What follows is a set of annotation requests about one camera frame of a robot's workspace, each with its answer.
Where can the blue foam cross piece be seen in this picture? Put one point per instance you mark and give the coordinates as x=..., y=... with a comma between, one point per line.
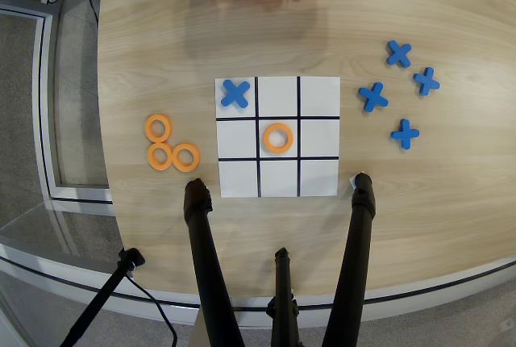
x=235, y=93
x=399, y=53
x=404, y=134
x=426, y=81
x=373, y=97

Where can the white tic-tac-toe grid sheet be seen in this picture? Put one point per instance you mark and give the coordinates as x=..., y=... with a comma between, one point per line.
x=278, y=177

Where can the small white paper tag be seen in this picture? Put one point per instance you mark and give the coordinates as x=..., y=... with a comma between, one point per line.
x=351, y=181

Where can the thick black tripod leg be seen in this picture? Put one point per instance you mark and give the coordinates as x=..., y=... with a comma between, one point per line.
x=354, y=258
x=205, y=258

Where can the thin black tripod leg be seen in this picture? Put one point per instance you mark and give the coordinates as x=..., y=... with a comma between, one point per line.
x=283, y=290

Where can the black stand pole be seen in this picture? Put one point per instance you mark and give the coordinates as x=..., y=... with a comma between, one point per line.
x=101, y=298

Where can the white floor frame rail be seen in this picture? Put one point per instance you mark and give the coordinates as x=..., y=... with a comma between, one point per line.
x=42, y=80

